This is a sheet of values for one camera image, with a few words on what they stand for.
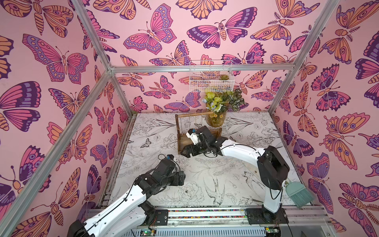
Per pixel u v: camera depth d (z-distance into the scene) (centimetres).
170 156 72
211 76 95
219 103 102
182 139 104
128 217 57
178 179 69
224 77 92
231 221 73
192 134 79
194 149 77
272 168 49
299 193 80
